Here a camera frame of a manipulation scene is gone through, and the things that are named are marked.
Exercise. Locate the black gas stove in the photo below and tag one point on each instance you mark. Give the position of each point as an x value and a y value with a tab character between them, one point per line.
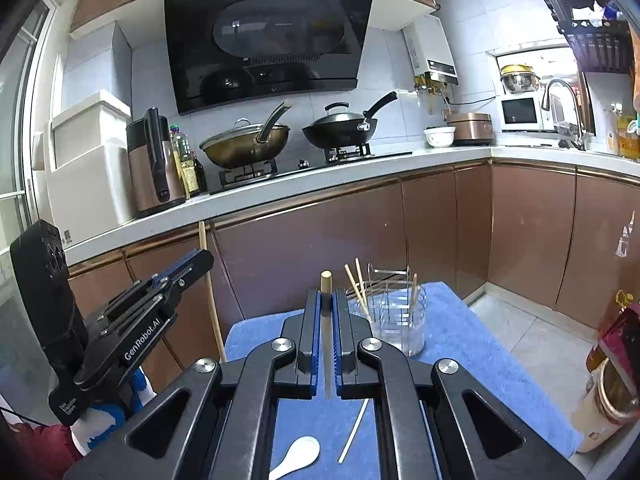
300	167

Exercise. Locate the white bowl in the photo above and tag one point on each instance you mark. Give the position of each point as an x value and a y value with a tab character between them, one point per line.
439	137

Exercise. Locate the steel kitchen faucet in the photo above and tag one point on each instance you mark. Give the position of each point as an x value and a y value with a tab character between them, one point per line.
570	100

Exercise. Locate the large white storage box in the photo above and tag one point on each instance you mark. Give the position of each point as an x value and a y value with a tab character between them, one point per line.
85	195

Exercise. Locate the clear oil bottle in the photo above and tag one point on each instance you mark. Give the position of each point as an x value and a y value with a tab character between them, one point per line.
184	160

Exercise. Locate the blue towel mat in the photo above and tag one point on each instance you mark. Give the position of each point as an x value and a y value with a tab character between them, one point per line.
450	350

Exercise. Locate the black wall rack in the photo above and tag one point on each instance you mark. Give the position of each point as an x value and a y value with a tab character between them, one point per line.
600	45

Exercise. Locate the black range hood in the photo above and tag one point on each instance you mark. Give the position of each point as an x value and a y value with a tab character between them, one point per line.
265	45

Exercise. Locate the group of wooden chopsticks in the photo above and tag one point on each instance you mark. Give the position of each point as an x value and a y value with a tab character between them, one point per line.
357	285

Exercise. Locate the steel pot with yellow lid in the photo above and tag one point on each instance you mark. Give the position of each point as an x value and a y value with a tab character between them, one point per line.
520	80

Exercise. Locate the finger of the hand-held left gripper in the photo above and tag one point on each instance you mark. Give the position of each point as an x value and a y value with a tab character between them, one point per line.
192	262

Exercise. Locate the brown electric kettle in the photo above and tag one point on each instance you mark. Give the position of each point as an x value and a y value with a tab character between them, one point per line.
147	175

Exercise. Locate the small white storage box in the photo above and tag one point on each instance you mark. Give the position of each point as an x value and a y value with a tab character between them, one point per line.
90	125

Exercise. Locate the brown rice cooker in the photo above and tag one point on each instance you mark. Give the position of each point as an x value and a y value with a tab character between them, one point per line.
470	130

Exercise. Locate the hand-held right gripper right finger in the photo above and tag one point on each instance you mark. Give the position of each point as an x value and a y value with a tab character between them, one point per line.
342	350

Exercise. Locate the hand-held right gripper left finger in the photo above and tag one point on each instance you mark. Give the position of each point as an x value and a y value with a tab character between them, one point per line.
314	350

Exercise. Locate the white water heater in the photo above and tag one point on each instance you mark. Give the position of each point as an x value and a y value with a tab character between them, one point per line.
432	50

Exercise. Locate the black wok with lid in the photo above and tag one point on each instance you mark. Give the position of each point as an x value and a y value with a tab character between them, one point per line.
340	132

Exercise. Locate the beige jar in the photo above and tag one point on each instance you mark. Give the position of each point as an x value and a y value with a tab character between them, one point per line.
597	415

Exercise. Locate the person's left hand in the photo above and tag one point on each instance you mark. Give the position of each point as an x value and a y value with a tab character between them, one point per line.
107	422

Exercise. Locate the brown base cabinets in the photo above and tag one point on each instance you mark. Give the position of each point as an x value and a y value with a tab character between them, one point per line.
310	240

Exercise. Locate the brass wok with glass lid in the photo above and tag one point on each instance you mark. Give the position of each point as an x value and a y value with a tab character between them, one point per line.
240	150

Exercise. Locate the wooden stick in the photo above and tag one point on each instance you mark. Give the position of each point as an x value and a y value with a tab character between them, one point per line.
214	300

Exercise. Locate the wooden chopstick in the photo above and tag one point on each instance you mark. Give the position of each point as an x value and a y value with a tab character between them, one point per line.
326	310
354	430

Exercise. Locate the white cloths on rack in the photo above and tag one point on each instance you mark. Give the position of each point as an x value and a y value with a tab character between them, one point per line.
592	14

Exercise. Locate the large cooking oil bottle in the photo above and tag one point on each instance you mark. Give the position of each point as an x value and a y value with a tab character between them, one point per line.
600	345

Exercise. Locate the sliding glass door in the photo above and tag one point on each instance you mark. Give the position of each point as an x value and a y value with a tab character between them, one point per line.
20	150

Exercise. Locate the clear utensil holder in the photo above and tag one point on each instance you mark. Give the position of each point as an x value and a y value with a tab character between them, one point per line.
400	325

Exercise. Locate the dark sauce bottle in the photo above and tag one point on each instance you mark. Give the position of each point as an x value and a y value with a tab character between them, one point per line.
200	175

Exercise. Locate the white microwave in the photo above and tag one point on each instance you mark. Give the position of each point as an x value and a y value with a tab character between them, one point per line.
522	112

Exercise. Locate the white ceramic spoon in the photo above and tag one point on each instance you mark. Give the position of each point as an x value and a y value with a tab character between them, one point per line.
300	452

